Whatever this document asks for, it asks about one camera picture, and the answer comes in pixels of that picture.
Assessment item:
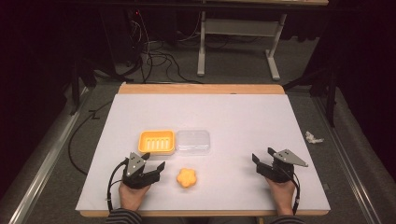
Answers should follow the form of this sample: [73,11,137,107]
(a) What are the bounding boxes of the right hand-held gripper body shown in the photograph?
[255,148,309,184]

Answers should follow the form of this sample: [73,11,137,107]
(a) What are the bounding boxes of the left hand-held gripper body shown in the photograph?
[121,151,162,189]

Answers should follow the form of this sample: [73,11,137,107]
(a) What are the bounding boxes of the yellow soap box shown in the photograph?
[137,129,177,156]

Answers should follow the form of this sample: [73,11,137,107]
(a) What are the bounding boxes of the orange flower-shaped soap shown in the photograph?
[176,167,198,189]

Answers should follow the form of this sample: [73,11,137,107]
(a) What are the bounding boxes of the clear plastic soap box lid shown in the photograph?
[175,129,211,156]

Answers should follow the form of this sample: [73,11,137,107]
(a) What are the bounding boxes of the person's left hand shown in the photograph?
[118,181,152,213]

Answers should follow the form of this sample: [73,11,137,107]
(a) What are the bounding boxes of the person's right hand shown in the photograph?
[265,177,297,217]

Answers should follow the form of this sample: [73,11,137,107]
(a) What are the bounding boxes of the crumpled white paper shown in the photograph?
[304,131,325,145]

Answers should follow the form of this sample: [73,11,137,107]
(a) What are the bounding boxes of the white table mat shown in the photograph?
[75,93,332,213]

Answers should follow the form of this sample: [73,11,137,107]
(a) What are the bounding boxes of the black metal stand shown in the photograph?
[68,55,97,117]
[282,63,341,129]

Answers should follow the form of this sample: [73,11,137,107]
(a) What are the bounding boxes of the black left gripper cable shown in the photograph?
[106,158,129,213]

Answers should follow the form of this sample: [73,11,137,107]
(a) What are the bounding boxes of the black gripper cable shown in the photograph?
[106,158,129,213]
[279,166,302,217]

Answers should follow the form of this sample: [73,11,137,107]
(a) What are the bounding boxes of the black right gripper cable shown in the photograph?
[279,166,302,217]

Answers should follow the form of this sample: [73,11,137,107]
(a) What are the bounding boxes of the black floor cable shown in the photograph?
[67,100,114,176]

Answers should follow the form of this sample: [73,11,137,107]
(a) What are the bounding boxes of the tangle of cables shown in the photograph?
[125,8,206,85]

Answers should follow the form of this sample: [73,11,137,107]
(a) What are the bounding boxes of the white metal desk frame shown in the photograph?
[196,10,288,82]

